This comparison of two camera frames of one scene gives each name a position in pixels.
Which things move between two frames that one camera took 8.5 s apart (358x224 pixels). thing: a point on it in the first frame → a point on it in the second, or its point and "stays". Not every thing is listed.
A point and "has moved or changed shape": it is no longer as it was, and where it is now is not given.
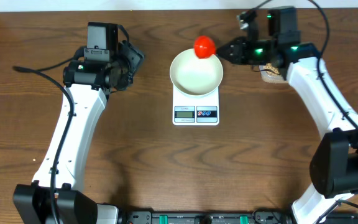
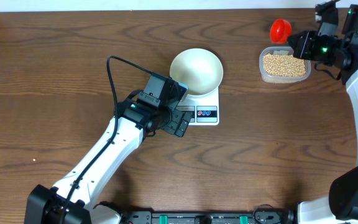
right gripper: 236,51 → 302,51
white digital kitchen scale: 196,110 stays
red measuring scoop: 204,46 has moved or changed shape
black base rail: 225,218 stays
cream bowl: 194,76 stays
